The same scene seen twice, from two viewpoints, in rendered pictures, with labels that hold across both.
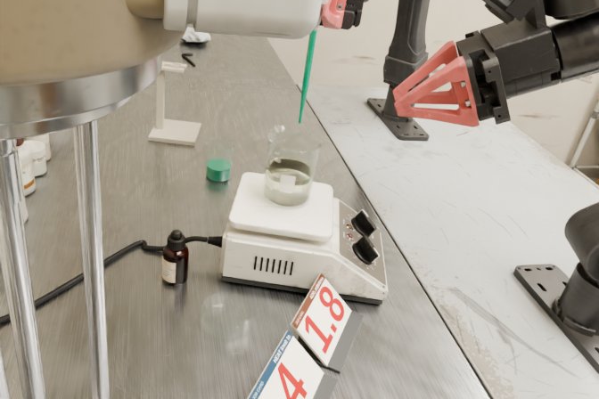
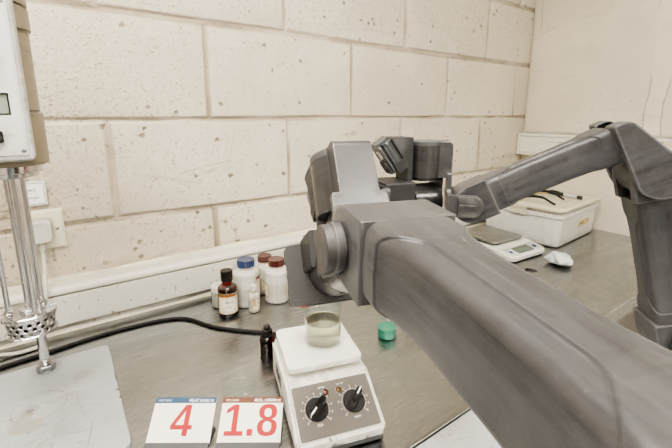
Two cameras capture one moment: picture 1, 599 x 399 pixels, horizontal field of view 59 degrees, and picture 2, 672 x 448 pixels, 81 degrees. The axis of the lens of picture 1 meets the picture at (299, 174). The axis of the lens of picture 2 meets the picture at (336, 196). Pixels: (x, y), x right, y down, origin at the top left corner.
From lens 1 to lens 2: 0.69 m
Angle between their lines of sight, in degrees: 70
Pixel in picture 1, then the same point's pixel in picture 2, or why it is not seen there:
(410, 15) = (639, 261)
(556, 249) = not seen: outside the picture
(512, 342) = not seen: outside the picture
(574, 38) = not seen: hidden behind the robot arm
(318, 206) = (324, 356)
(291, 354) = (203, 409)
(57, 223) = (285, 310)
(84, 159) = (12, 197)
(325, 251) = (287, 381)
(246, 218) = (282, 334)
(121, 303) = (238, 349)
